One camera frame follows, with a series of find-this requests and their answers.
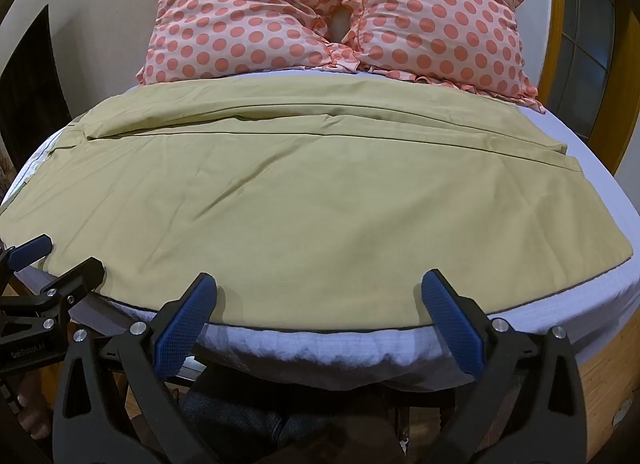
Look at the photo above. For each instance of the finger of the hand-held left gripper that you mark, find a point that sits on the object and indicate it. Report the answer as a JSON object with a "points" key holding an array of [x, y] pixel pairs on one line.
{"points": [[80, 278], [30, 249]]}

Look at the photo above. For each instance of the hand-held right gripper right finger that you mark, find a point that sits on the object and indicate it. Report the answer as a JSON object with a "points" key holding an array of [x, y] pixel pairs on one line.
{"points": [[450, 324]]}

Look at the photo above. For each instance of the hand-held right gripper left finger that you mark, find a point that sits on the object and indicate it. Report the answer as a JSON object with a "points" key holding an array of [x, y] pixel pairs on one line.
{"points": [[184, 331]]}

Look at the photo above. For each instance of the yellow-green bed sheet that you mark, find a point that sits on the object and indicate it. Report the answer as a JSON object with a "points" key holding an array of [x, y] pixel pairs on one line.
{"points": [[300, 204]]}

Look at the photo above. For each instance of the person's left hand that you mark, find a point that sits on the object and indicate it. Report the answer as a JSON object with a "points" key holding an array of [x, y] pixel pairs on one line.
{"points": [[31, 404]]}

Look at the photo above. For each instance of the person's legs in dark jeans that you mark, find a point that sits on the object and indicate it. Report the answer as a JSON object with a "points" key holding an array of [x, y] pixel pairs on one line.
{"points": [[250, 419]]}

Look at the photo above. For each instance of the bed with white sheet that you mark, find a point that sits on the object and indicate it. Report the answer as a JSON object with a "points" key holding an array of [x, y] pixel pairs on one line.
{"points": [[575, 269]]}

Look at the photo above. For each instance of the pink polka dot pillow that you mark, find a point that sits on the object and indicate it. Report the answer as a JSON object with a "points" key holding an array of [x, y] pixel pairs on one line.
{"points": [[440, 19], [235, 14]]}

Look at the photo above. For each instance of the wooden framed glass door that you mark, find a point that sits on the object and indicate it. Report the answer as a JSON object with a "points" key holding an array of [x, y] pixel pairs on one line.
{"points": [[585, 44]]}

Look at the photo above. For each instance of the dark wall panel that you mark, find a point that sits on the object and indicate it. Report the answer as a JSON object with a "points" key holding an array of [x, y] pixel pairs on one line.
{"points": [[30, 94]]}

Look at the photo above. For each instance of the wooden bed frame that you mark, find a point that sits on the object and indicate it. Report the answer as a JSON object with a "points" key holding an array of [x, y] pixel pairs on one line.
{"points": [[607, 389]]}

